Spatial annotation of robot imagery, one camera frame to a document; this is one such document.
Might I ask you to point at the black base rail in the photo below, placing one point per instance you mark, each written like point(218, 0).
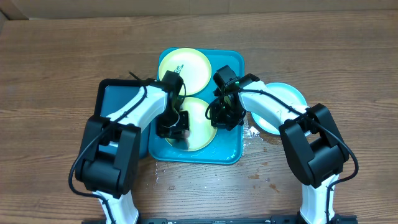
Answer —
point(276, 219)

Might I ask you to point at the orange green scrub sponge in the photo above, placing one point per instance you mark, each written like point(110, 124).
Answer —
point(186, 135)

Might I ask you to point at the yellow-green plate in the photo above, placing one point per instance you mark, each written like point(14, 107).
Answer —
point(201, 132)
point(192, 65)

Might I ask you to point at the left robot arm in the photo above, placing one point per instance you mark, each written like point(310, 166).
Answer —
point(106, 165)

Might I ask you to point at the light blue plate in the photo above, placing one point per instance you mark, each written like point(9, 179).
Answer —
point(286, 92)

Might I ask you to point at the teal plastic tray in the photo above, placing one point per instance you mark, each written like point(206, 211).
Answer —
point(227, 146)

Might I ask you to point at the black plastic tray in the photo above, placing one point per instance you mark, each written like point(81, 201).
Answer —
point(112, 95)

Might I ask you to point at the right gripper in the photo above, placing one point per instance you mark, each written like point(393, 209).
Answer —
point(221, 122)

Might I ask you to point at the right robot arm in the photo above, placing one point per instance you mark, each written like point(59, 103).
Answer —
point(312, 143)

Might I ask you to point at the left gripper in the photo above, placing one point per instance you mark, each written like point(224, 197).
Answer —
point(176, 133)

